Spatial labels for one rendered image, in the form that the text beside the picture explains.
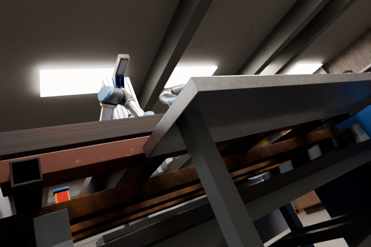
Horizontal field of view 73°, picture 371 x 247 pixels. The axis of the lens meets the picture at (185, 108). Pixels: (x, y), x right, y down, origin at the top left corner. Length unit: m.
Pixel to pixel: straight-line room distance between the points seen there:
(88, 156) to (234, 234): 0.37
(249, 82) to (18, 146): 0.50
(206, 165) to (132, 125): 0.30
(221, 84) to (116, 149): 0.34
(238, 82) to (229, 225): 0.25
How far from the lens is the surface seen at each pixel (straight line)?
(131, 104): 1.79
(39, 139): 0.65
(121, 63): 2.28
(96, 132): 0.67
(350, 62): 8.85
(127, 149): 0.66
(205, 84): 0.42
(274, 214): 1.96
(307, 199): 4.96
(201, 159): 0.48
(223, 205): 0.47
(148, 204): 1.01
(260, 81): 0.52
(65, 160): 0.63
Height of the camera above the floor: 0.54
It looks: 25 degrees up
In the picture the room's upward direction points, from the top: 24 degrees counter-clockwise
